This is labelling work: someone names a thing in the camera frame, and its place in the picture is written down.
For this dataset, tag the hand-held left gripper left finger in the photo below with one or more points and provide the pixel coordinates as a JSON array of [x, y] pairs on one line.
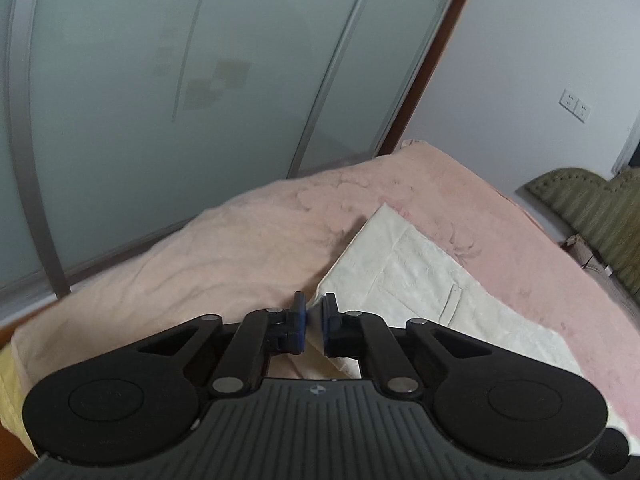
[[300, 321]]

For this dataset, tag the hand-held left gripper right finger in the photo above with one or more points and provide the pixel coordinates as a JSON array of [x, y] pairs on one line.
[[327, 321]]

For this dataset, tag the white pants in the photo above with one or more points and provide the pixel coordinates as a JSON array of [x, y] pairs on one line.
[[415, 270]]

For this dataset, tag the pink floral blanket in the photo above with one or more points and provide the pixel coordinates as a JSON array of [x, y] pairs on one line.
[[200, 260]]

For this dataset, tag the frosted glass wardrobe door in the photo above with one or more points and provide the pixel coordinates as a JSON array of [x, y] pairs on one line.
[[125, 110]]

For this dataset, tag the olive green padded headboard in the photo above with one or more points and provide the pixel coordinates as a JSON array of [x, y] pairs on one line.
[[595, 210]]

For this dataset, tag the pale yellow bed sheet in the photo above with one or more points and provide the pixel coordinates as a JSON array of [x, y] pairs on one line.
[[12, 400]]

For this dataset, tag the brown wooden wardrobe frame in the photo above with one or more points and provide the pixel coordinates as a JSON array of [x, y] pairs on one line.
[[435, 55]]

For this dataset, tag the white wall socket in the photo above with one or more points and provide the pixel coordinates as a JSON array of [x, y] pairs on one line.
[[583, 110], [568, 99]]

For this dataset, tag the window with white frame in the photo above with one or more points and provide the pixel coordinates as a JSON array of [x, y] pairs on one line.
[[629, 152]]

